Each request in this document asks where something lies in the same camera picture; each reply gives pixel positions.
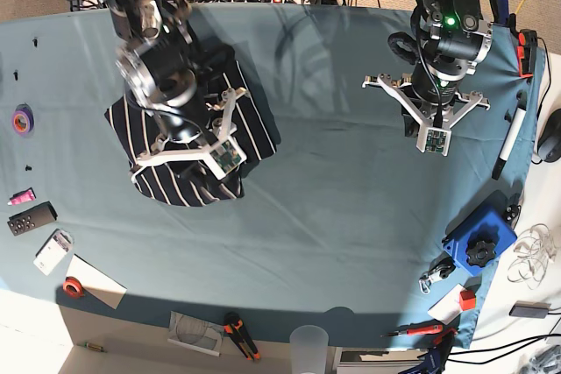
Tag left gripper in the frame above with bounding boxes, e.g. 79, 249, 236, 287
362, 74, 490, 155

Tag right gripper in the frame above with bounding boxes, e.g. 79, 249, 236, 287
130, 88, 250, 181

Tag navy white striped t-shirt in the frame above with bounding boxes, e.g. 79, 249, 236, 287
104, 44, 276, 207

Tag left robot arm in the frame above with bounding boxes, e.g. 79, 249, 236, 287
363, 0, 493, 156

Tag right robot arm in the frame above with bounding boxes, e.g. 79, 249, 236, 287
99, 0, 250, 180

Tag black white marker pen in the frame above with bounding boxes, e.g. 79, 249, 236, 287
492, 90, 528, 180

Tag blue box with black knob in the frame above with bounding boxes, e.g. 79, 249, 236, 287
443, 191, 517, 277

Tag black computer mouse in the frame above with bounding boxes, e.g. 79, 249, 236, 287
537, 109, 561, 163

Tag orange black clamp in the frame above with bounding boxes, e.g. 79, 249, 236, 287
516, 29, 538, 79

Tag metal carabiner clip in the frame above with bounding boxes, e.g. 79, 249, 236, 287
418, 258, 456, 294

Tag small red cube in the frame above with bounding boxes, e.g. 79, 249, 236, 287
458, 289, 477, 312

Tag white card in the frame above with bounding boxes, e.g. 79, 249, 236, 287
428, 285, 465, 325

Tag clear plastic bag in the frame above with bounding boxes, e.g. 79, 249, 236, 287
167, 312, 224, 356

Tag white paper sheet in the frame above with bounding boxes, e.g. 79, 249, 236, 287
67, 255, 127, 309

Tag red orange screwdriver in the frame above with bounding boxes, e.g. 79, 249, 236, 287
381, 323, 444, 337

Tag grey small box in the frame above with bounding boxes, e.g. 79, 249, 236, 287
508, 302, 550, 319

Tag pink tube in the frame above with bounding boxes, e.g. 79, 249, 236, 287
7, 188, 36, 206

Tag red tape roll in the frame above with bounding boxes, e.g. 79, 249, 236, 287
62, 276, 85, 300

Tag purple tape roll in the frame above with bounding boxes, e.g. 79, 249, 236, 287
11, 103, 34, 136

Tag black remote control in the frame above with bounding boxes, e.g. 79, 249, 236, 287
7, 201, 58, 236

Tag translucent plastic cup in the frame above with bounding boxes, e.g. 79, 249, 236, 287
289, 325, 329, 374

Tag white cable bundle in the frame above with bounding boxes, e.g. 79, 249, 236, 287
507, 222, 560, 291

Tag blue black scissors handle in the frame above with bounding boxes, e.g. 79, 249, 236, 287
400, 328, 458, 374

